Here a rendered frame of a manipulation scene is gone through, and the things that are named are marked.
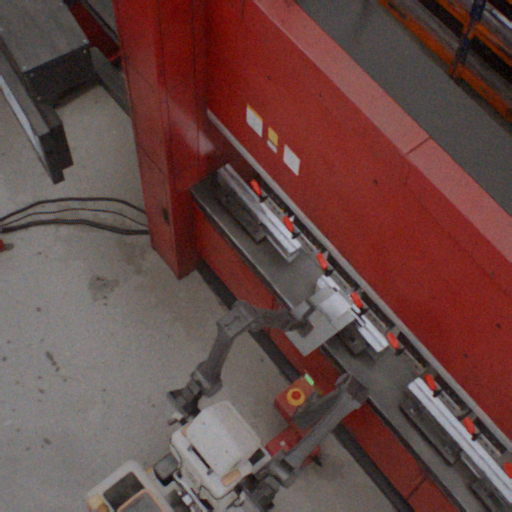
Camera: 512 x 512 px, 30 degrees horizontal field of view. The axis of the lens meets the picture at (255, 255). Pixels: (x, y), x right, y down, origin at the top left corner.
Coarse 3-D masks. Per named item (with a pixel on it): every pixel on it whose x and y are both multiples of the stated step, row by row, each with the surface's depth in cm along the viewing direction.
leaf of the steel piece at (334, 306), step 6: (336, 294) 387; (330, 300) 386; (336, 300) 386; (342, 300) 386; (318, 306) 384; (324, 306) 385; (330, 306) 385; (336, 306) 385; (342, 306) 385; (348, 306) 385; (324, 312) 382; (330, 312) 384; (336, 312) 384; (342, 312) 384; (330, 318) 382
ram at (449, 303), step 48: (240, 48) 318; (240, 96) 342; (288, 96) 309; (288, 144) 331; (336, 144) 300; (288, 192) 358; (336, 192) 322; (384, 192) 292; (336, 240) 346; (384, 240) 312; (432, 240) 284; (384, 288) 335; (432, 288) 303; (480, 288) 277; (432, 336) 325; (480, 336) 295; (480, 384) 316
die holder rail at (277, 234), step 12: (228, 168) 415; (228, 180) 412; (240, 180) 413; (240, 192) 410; (252, 192) 410; (240, 204) 416; (252, 204) 408; (264, 204) 408; (252, 216) 412; (264, 216) 406; (264, 228) 408; (276, 228) 403; (276, 240) 405; (288, 240) 401; (288, 252) 401
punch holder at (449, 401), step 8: (440, 376) 339; (440, 384) 343; (448, 384) 337; (448, 392) 342; (456, 392) 336; (440, 400) 351; (448, 400) 345; (456, 400) 340; (448, 408) 349; (456, 408) 343; (464, 408) 341; (456, 416) 348
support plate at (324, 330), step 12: (324, 288) 389; (312, 300) 386; (324, 300) 386; (348, 312) 384; (324, 324) 382; (336, 324) 382; (288, 336) 379; (300, 336) 379; (312, 336) 380; (324, 336) 380; (300, 348) 377; (312, 348) 377
